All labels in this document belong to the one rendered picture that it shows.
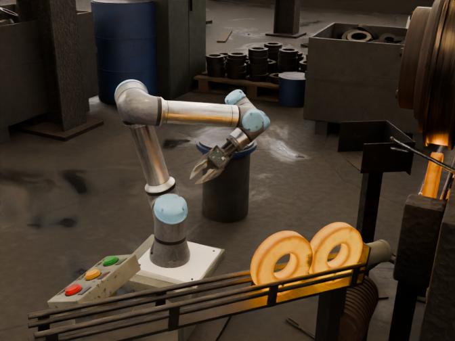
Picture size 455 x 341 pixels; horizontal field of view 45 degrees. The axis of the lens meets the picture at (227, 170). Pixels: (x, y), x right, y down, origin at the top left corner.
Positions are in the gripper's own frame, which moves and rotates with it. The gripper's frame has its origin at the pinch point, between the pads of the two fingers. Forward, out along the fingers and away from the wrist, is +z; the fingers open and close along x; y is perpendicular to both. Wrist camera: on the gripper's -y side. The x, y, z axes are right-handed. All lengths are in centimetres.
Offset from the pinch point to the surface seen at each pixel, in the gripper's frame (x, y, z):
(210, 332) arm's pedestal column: 46, -17, 34
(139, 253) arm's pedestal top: 5.8, -11.9, 33.8
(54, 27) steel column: -167, -168, -14
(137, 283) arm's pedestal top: 14.8, 3.6, 40.0
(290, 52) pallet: -66, -290, -175
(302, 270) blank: 42, 70, 2
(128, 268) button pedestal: 13, 51, 34
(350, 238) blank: 44, 68, -12
